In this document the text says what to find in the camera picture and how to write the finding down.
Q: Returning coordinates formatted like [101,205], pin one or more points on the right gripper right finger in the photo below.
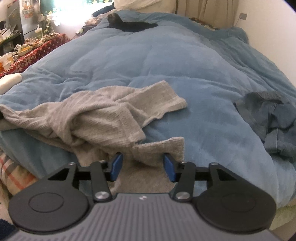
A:
[181,173]

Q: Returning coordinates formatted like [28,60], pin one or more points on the silver refrigerator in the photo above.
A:
[25,15]

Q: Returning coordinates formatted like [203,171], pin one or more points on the green drink cup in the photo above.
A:
[39,32]

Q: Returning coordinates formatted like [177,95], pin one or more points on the grey wall socket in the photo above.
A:
[243,16]

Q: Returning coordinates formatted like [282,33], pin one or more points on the folded cream towel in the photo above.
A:
[8,81]

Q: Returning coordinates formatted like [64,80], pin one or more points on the colourful plaid bed sheet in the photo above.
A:
[13,176]

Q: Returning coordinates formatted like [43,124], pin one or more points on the beige drape curtain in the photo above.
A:
[218,13]

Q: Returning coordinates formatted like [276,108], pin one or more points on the blue plush duvet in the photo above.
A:
[209,69]

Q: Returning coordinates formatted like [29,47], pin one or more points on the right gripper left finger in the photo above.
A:
[102,172]

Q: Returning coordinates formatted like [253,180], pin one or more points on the red patterned tablecloth table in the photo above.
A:
[36,54]

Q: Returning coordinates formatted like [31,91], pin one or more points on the black cat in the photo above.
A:
[116,22]

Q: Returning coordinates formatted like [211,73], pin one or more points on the blue denim garment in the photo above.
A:
[272,117]

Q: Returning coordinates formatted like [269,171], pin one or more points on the grey knit polo shirt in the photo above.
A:
[95,125]

